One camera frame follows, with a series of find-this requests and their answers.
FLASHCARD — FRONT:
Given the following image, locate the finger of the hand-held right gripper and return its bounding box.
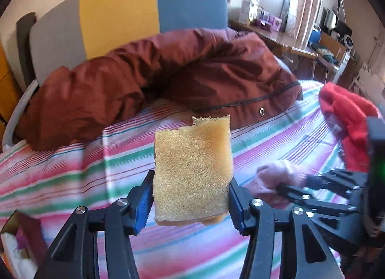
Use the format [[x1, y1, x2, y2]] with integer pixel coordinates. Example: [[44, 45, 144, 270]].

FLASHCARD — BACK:
[[276, 183, 360, 218], [305, 168, 370, 191]]

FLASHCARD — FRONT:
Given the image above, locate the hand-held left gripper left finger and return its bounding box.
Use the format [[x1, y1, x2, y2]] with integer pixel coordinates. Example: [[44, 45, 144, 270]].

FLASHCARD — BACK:
[[34, 170, 156, 279]]

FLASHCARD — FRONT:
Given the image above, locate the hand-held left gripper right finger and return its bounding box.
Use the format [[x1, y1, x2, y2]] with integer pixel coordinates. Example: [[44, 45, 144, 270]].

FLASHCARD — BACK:
[[229, 177, 342, 279]]

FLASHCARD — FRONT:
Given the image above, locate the pink cloth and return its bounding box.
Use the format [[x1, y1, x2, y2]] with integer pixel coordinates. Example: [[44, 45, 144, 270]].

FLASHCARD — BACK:
[[245, 160, 310, 209]]

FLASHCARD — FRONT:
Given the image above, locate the yellow sponge with torn edge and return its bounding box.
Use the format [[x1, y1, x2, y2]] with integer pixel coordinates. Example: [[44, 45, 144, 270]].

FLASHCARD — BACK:
[[152, 114, 235, 228]]

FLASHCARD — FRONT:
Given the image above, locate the gold-lined maroon box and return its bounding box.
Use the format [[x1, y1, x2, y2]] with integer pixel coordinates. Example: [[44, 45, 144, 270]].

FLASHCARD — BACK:
[[0, 210, 49, 279]]

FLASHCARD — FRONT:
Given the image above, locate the purple snack packet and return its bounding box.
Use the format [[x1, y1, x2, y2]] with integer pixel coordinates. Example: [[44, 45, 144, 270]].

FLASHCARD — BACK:
[[15, 226, 31, 249]]

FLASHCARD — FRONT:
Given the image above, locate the red cloth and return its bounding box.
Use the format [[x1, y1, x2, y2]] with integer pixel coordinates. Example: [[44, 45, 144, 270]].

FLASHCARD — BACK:
[[318, 82, 382, 173]]

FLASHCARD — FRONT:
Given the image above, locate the striped blanket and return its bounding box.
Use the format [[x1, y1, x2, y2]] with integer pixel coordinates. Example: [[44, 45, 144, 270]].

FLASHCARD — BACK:
[[0, 79, 355, 279]]

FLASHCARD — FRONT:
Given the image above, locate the black speaker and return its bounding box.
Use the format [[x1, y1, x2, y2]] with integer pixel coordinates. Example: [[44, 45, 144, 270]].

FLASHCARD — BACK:
[[335, 21, 352, 40]]

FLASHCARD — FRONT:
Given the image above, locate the maroon jacket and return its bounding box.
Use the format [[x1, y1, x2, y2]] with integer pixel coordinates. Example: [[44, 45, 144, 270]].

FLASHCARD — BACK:
[[15, 27, 303, 151]]

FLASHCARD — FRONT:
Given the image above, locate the silver kettle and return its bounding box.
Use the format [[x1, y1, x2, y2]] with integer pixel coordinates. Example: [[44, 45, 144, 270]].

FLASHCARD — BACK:
[[322, 8, 337, 29]]

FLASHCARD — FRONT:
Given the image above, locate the wooden desk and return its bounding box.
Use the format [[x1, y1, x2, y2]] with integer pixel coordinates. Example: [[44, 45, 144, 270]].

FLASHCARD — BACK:
[[229, 20, 319, 60]]

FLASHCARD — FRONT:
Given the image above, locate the pink patterned curtain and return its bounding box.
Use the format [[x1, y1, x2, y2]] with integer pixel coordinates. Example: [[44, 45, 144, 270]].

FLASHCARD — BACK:
[[286, 0, 327, 47]]

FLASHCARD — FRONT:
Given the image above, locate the purple box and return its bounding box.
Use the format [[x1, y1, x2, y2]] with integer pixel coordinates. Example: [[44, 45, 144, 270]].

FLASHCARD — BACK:
[[268, 15, 283, 31]]

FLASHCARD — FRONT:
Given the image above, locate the wooden wardrobe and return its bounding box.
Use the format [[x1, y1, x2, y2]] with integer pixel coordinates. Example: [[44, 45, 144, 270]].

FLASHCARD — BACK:
[[0, 41, 23, 135]]

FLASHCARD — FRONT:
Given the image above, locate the white carton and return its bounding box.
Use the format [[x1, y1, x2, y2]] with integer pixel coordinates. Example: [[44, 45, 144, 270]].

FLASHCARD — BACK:
[[241, 0, 261, 23]]

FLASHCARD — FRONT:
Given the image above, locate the grey yellow blue chair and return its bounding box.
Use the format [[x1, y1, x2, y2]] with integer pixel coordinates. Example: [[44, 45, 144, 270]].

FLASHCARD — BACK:
[[1, 0, 229, 151]]

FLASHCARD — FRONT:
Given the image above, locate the white frame side table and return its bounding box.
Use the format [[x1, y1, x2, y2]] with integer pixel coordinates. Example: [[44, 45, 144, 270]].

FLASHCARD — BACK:
[[313, 32, 355, 84]]

